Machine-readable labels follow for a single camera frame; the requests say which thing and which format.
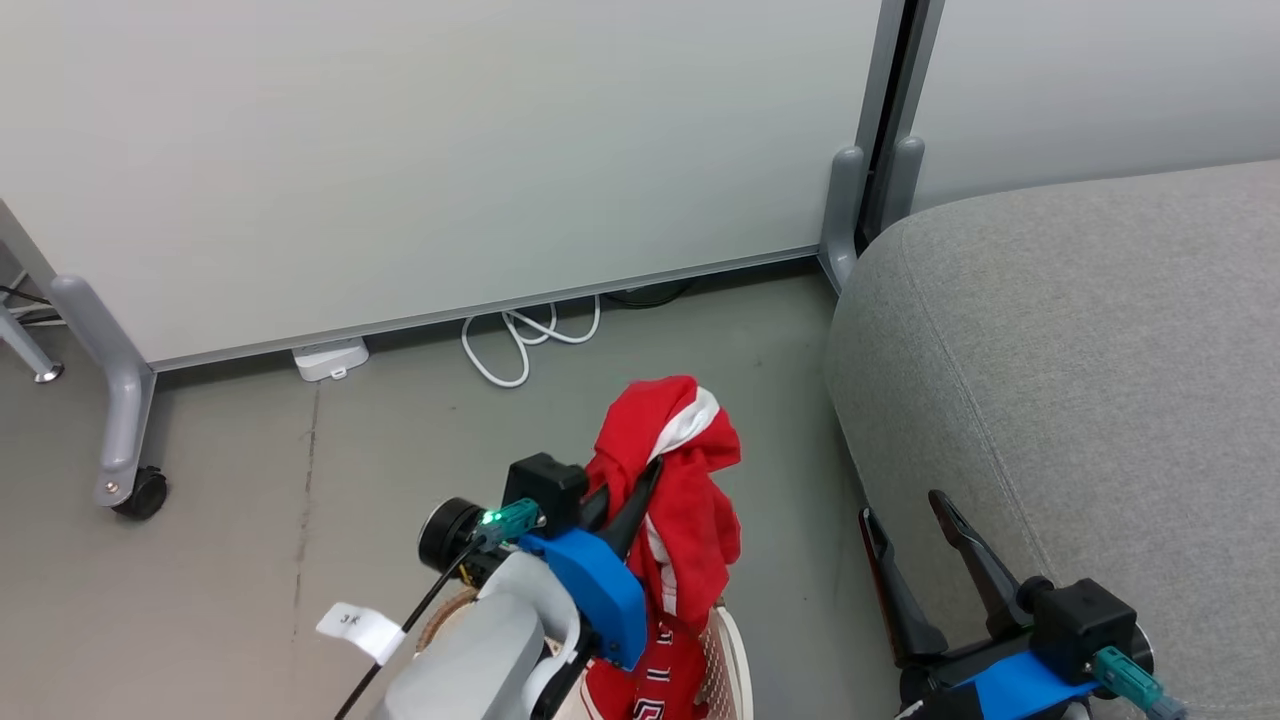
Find narrow white partition panel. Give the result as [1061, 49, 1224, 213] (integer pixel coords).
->
[908, 0, 1280, 213]

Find black floor cable under partition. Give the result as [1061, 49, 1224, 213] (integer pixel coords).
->
[600, 282, 693, 310]

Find grey fabric sofa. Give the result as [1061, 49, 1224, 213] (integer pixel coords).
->
[825, 160, 1280, 720]

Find grey partition foot post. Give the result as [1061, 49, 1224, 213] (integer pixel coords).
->
[819, 145, 867, 294]
[878, 135, 927, 229]

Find cream perforated laundry basket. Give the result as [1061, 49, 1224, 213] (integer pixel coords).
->
[414, 585, 754, 720]

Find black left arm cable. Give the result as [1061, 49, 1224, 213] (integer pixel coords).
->
[333, 538, 483, 720]

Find coiled white cable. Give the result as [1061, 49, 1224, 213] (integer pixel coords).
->
[460, 294, 604, 390]

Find wide white partition panel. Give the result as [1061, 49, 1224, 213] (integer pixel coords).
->
[0, 0, 888, 373]

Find white power adapter box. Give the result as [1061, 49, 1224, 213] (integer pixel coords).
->
[291, 337, 370, 384]

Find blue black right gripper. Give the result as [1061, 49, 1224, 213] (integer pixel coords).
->
[859, 489, 1106, 720]

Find metal table leg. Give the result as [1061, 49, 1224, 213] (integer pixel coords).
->
[0, 298, 67, 385]

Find black caster wheel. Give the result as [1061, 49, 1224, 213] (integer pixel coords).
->
[112, 466, 170, 522]

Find grey curved partition leg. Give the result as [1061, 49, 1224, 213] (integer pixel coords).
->
[49, 274, 157, 509]

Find red printed basketball jersey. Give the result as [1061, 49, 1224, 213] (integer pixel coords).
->
[585, 600, 723, 720]

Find black cables beside table leg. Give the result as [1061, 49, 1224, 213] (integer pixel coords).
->
[0, 284, 63, 327]

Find white left cable label tag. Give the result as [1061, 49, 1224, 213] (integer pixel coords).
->
[315, 601, 407, 667]

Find red shirt with white trim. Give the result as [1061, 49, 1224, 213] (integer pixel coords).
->
[585, 375, 744, 646]

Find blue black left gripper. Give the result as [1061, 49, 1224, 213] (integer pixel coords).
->
[518, 455, 666, 672]

